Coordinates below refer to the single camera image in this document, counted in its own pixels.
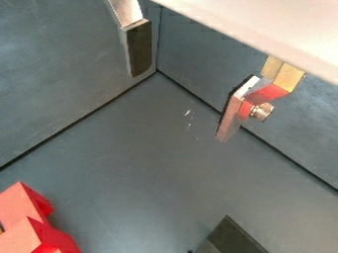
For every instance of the black angled holder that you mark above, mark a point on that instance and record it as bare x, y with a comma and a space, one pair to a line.
228, 238

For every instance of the red cross-shaped block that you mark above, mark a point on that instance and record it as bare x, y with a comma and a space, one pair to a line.
26, 232

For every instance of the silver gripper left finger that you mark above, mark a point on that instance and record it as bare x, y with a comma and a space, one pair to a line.
135, 32

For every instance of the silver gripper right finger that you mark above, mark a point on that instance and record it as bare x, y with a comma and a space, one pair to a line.
249, 99

